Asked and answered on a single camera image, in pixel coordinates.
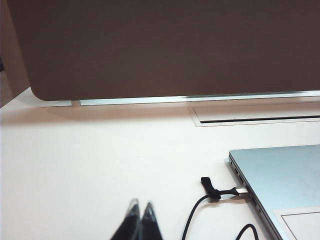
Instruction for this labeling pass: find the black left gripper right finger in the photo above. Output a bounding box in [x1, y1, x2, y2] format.
[139, 201, 163, 240]

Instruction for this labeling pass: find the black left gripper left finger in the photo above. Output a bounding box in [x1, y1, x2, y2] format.
[109, 198, 142, 240]

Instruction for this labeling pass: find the black charging cable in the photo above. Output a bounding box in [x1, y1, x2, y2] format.
[181, 186, 258, 240]

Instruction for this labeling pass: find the silver Dell laptop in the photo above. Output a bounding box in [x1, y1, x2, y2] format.
[228, 144, 320, 240]

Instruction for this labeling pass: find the brown desk divider panel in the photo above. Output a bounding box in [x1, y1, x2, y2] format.
[7, 0, 320, 102]

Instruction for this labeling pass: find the black velcro cable strap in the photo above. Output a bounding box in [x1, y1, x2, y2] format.
[200, 176, 221, 201]

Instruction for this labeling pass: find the white desk cable flap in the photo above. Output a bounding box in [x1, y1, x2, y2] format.
[192, 106, 320, 128]

